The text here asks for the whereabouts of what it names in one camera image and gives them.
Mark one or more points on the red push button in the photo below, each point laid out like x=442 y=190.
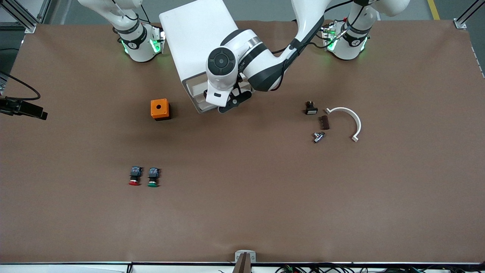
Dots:
x=135 y=176

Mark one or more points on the aluminium frame profile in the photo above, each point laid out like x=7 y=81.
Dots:
x=26 y=17
x=468 y=15

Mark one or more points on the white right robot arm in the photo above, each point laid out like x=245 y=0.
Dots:
x=136 y=41

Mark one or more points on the black white rectangular switch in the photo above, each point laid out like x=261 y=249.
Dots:
x=311 y=109

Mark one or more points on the silver metal key switch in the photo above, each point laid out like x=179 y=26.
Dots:
x=318 y=137

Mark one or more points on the brown terminal block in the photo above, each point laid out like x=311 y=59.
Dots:
x=325 y=122

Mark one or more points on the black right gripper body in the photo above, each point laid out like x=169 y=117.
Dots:
x=11 y=105

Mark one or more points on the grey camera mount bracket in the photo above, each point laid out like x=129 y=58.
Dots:
x=245 y=256

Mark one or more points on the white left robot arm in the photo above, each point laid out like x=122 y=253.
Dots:
x=261 y=64

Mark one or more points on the green push button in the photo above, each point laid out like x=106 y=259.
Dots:
x=153 y=177

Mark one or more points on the orange button enclosure box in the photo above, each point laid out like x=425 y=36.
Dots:
x=160 y=109

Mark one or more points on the white curved plastic bracket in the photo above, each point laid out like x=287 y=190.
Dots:
x=354 y=115

